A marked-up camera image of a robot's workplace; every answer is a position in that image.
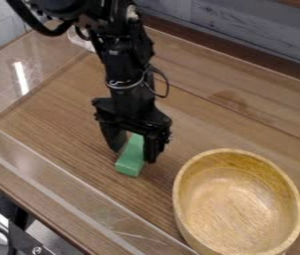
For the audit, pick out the brown wooden bowl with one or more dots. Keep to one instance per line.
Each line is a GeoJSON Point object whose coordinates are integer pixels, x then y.
{"type": "Point", "coordinates": [235, 204]}

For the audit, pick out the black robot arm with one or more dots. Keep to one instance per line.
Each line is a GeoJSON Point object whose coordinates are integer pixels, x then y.
{"type": "Point", "coordinates": [110, 24]}

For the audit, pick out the black metal table frame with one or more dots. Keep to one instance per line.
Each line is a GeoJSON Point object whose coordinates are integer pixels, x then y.
{"type": "Point", "coordinates": [24, 236]}

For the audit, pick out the clear acrylic enclosure walls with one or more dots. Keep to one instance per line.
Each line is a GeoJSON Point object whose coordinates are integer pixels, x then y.
{"type": "Point", "coordinates": [234, 98]}

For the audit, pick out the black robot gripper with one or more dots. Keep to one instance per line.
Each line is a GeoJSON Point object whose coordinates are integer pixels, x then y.
{"type": "Point", "coordinates": [128, 111]}

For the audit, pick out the green rectangular block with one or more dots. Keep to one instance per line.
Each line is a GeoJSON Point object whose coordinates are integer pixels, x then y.
{"type": "Point", "coordinates": [130, 162]}

